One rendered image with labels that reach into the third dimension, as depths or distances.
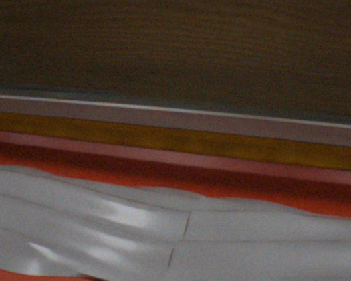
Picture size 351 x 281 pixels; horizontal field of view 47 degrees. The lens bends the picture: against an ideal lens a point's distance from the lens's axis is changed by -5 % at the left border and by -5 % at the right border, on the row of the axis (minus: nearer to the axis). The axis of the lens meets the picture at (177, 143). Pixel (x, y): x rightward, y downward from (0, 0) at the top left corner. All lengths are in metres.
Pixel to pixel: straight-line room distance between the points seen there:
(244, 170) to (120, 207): 0.08
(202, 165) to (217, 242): 0.08
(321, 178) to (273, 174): 0.03
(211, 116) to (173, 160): 0.05
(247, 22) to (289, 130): 0.05
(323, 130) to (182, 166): 0.08
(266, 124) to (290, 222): 0.04
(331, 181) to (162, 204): 0.09
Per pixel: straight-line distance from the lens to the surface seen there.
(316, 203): 0.21
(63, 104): 0.22
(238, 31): 0.19
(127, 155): 0.25
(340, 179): 0.23
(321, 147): 0.22
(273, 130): 0.19
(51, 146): 0.27
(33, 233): 0.18
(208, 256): 0.16
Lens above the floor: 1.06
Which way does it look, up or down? 24 degrees down
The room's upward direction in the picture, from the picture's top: 1 degrees counter-clockwise
